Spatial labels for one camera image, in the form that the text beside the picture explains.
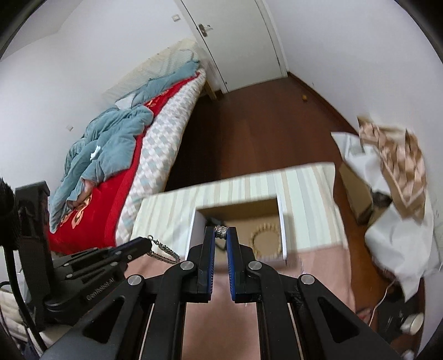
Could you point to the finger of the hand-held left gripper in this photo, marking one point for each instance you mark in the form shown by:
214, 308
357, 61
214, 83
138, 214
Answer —
133, 246
103, 268

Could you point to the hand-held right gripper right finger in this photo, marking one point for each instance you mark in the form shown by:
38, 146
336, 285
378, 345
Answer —
230, 266

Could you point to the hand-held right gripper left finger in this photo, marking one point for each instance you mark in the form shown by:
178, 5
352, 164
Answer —
209, 256

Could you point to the white cardboard jewelry box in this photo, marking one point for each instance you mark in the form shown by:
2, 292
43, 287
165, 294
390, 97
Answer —
242, 232

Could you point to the red blanket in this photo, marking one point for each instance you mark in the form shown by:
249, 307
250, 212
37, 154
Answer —
114, 194

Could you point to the striped pink tablecloth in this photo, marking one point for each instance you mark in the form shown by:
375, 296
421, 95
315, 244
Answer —
311, 214

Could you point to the blue-grey quilt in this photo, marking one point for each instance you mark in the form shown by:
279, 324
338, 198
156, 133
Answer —
110, 145

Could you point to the bed with checkered sheet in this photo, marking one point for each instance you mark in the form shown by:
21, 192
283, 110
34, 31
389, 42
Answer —
169, 131

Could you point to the brown cardboard box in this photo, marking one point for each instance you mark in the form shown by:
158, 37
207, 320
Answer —
356, 194

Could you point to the striped white pillow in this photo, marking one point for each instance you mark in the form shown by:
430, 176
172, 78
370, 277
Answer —
152, 69

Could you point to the white cup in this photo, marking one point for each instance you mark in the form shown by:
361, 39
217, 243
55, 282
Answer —
414, 322

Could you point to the brown patterned cloth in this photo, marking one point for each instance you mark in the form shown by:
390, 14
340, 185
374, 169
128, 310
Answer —
398, 162

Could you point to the white door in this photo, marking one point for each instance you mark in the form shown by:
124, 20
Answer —
238, 38

